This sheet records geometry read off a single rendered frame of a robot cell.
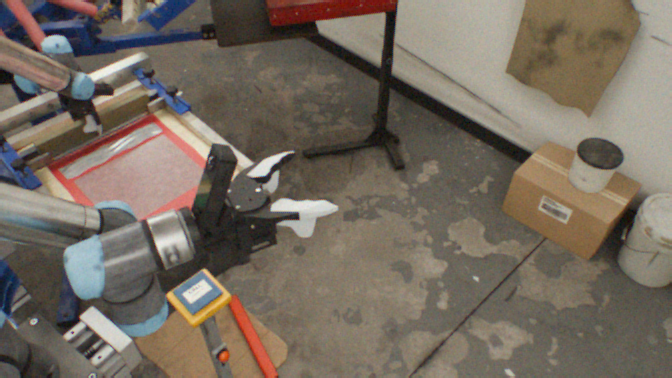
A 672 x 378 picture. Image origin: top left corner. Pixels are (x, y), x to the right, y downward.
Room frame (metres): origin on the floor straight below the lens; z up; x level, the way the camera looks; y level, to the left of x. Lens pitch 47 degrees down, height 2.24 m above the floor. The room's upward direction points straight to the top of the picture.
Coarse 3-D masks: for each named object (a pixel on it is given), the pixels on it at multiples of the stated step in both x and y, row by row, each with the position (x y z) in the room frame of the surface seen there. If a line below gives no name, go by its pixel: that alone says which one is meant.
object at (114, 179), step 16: (96, 144) 1.42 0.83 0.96; (64, 160) 1.34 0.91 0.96; (112, 160) 1.34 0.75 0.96; (64, 176) 1.26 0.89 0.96; (80, 176) 1.26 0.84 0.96; (96, 176) 1.26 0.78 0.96; (112, 176) 1.26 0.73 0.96; (128, 176) 1.26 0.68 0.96; (80, 192) 1.19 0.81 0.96; (96, 192) 1.19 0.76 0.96; (112, 192) 1.19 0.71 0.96; (128, 192) 1.19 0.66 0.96; (144, 192) 1.19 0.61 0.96; (144, 208) 1.12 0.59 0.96; (160, 208) 1.12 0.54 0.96
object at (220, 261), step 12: (216, 252) 1.15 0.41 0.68; (228, 252) 1.19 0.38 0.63; (240, 252) 1.21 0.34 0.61; (180, 264) 1.05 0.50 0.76; (192, 264) 1.08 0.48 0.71; (204, 264) 1.11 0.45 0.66; (216, 264) 1.15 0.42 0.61; (228, 264) 1.18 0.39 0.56; (240, 264) 1.20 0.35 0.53; (168, 276) 1.02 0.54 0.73; (180, 276) 1.04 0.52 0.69; (216, 276) 1.14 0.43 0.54; (168, 288) 1.01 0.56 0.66; (168, 300) 1.00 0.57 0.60; (168, 312) 0.99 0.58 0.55
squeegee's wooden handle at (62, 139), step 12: (132, 96) 1.56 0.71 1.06; (144, 96) 1.57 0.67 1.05; (108, 108) 1.49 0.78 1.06; (120, 108) 1.50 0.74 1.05; (132, 108) 1.53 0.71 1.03; (144, 108) 1.56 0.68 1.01; (84, 120) 1.42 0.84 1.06; (108, 120) 1.47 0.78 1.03; (120, 120) 1.49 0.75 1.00; (60, 132) 1.36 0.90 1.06; (72, 132) 1.38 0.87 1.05; (84, 132) 1.40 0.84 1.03; (96, 132) 1.43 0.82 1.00; (36, 144) 1.30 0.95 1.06; (48, 144) 1.32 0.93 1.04; (60, 144) 1.34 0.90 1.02; (72, 144) 1.37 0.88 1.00
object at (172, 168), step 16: (128, 128) 1.51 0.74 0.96; (144, 144) 1.42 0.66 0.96; (160, 144) 1.42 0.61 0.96; (176, 144) 1.42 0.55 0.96; (128, 160) 1.34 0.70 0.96; (144, 160) 1.34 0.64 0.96; (160, 160) 1.34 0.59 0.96; (176, 160) 1.34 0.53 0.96; (192, 160) 1.34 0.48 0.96; (144, 176) 1.26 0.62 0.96; (160, 176) 1.26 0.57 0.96; (176, 176) 1.26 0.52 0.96; (192, 176) 1.26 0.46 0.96; (160, 192) 1.19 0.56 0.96; (176, 192) 1.19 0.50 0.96; (192, 192) 1.19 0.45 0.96; (176, 208) 1.12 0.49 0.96
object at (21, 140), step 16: (112, 96) 1.65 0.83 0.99; (128, 96) 1.68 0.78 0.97; (64, 112) 1.55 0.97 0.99; (32, 128) 1.46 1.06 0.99; (48, 128) 1.47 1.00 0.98; (192, 128) 1.49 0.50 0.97; (208, 128) 1.47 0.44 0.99; (16, 144) 1.39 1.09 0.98; (208, 144) 1.41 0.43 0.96; (224, 144) 1.38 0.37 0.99; (240, 160) 1.30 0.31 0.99; (48, 192) 1.16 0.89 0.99
